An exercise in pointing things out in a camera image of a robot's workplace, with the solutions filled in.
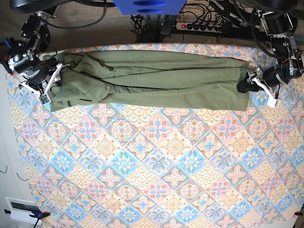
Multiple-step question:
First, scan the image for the patterned tile tablecloth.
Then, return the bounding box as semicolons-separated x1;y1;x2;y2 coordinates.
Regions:
5;42;304;228

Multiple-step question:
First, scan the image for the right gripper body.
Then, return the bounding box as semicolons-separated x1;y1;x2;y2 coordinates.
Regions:
19;60;58;94

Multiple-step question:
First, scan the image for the lower right orange clamp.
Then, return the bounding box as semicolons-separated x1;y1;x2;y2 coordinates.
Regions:
294;211;304;216

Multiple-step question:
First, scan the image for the lower left table clamp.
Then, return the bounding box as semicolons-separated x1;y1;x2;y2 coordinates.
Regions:
4;209;50;220

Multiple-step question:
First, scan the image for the white power strip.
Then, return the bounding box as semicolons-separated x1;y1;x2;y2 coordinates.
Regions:
175;22;220;32

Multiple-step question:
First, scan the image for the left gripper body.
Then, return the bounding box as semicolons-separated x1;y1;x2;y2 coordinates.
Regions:
246;66;285;87

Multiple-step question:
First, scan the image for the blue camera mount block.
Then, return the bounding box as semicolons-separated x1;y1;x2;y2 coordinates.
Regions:
113;0;186;16

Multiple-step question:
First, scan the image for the white wall outlet box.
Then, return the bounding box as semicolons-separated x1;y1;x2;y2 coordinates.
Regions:
4;197;40;225

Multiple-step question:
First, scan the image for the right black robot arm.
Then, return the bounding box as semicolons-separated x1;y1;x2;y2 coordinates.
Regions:
0;9;57;96

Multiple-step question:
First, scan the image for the olive green t-shirt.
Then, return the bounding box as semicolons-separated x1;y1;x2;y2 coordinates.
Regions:
50;50;249;111

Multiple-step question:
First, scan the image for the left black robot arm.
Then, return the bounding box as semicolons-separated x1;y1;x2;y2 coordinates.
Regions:
237;0;304;93

